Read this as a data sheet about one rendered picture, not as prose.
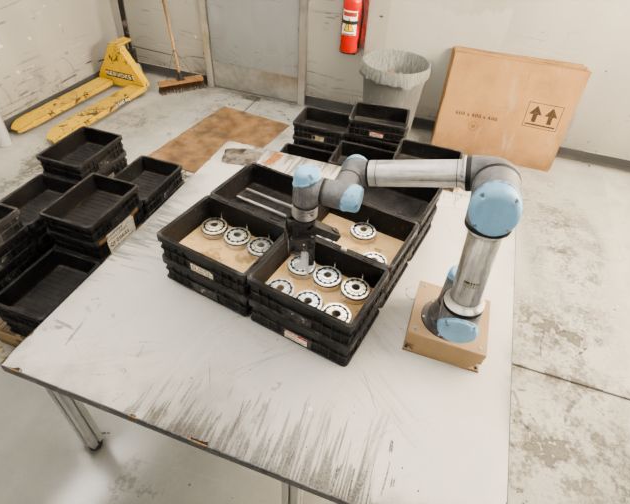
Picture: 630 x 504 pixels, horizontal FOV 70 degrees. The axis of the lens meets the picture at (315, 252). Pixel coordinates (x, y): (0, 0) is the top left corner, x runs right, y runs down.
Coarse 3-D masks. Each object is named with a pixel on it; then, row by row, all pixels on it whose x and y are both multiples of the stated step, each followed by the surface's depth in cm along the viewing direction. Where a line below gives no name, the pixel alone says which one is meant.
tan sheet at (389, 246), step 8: (328, 216) 191; (336, 216) 191; (328, 224) 187; (336, 224) 187; (344, 224) 187; (352, 224) 188; (344, 232) 184; (376, 232) 185; (344, 240) 180; (352, 240) 180; (376, 240) 181; (384, 240) 181; (392, 240) 181; (352, 248) 177; (360, 248) 177; (368, 248) 177; (376, 248) 177; (384, 248) 178; (392, 248) 178; (384, 256) 174; (392, 256) 175
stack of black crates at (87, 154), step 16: (80, 128) 281; (64, 144) 272; (80, 144) 284; (96, 144) 288; (112, 144) 270; (48, 160) 254; (64, 160) 272; (80, 160) 273; (96, 160) 263; (112, 160) 275; (64, 176) 260; (80, 176) 255; (112, 176) 279
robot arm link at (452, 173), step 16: (352, 160) 130; (368, 160) 129; (384, 160) 127; (400, 160) 125; (416, 160) 123; (432, 160) 122; (448, 160) 120; (464, 160) 117; (480, 160) 115; (496, 160) 112; (368, 176) 127; (384, 176) 125; (400, 176) 123; (416, 176) 122; (432, 176) 120; (448, 176) 119; (464, 176) 117
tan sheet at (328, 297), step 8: (280, 272) 165; (296, 280) 163; (304, 280) 163; (312, 280) 163; (296, 288) 160; (304, 288) 160; (312, 288) 160; (328, 296) 158; (336, 296) 158; (344, 304) 155; (360, 304) 156; (352, 312) 153; (352, 320) 151
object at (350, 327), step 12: (348, 252) 160; (372, 264) 156; (384, 276) 152; (264, 288) 147; (288, 300) 144; (300, 300) 143; (372, 300) 146; (312, 312) 141; (324, 312) 140; (336, 324) 138; (348, 324) 137
